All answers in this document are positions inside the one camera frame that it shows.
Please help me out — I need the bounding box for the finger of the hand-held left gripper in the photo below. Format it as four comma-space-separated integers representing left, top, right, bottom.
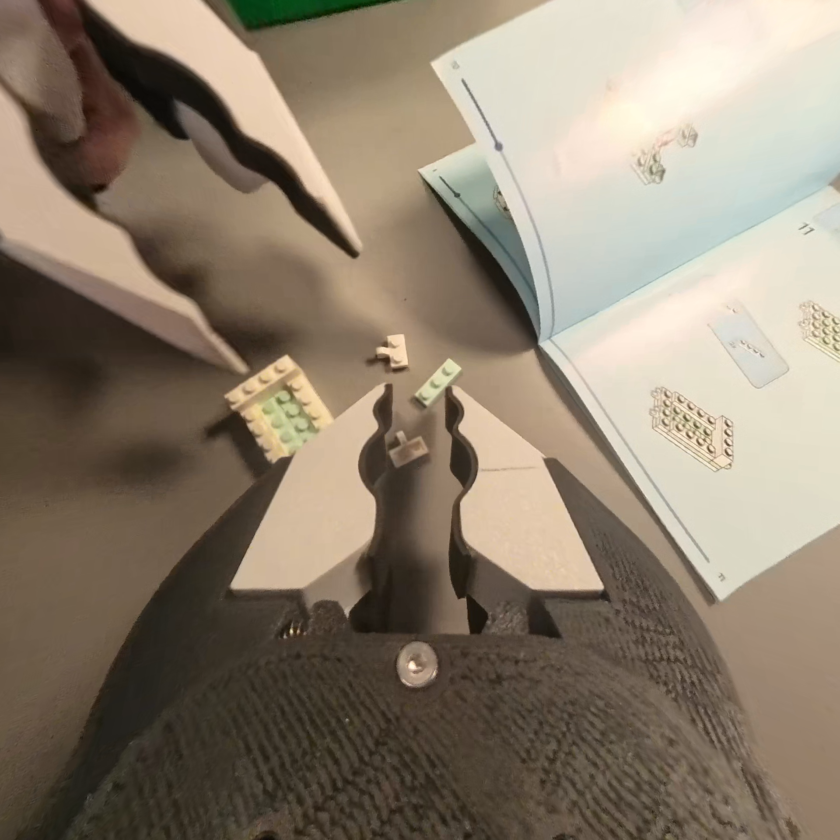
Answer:
82, 0, 364, 259
0, 18, 252, 377

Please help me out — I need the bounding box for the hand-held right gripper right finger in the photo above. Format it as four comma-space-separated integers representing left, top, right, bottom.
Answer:
445, 385, 605, 611

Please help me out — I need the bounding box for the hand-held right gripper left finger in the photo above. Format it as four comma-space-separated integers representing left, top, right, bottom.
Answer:
228, 382, 395, 603

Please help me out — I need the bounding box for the green plastic bin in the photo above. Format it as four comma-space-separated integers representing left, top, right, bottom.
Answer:
233, 0, 371, 30

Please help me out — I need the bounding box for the white and mint lego assembly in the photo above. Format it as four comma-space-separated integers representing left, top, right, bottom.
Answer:
224, 354, 337, 465

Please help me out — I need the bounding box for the small white lego bracket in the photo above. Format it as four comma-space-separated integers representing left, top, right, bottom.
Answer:
387, 430, 432, 469
375, 334, 412, 373

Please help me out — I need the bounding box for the mint green lego plate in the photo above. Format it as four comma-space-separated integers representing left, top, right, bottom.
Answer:
414, 359, 469, 408

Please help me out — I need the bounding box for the person's left hand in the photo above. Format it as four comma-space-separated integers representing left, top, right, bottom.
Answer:
39, 0, 143, 193

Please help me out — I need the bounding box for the open light blue instruction booklet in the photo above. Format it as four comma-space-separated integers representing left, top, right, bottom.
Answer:
418, 0, 840, 603

